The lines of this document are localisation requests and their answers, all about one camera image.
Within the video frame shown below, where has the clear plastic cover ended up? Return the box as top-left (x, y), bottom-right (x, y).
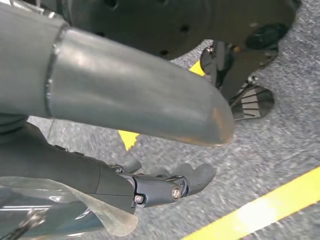
top-left (0, 175), bottom-right (139, 240)

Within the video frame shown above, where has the braided metal cable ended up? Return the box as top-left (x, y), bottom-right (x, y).
top-left (0, 207), bottom-right (48, 240)

